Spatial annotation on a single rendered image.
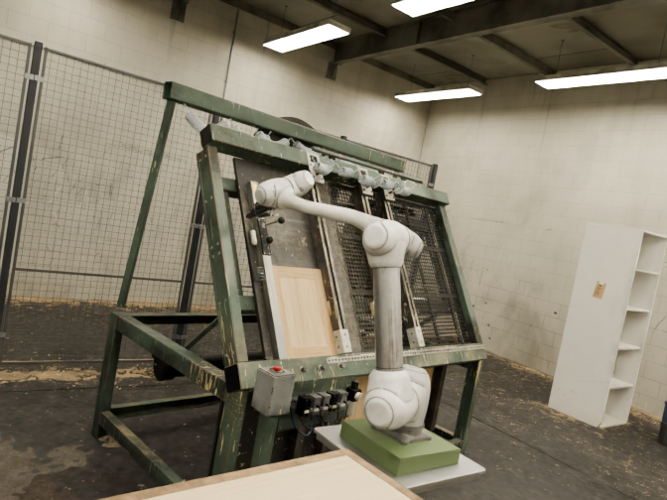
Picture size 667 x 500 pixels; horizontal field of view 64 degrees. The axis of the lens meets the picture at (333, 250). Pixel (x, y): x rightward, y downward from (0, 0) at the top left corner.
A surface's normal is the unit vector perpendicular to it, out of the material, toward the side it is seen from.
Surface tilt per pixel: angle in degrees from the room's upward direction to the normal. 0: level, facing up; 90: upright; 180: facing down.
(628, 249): 90
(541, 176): 90
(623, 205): 90
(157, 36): 90
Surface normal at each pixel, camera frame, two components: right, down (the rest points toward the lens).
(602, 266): -0.79, -0.11
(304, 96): 0.58, 0.15
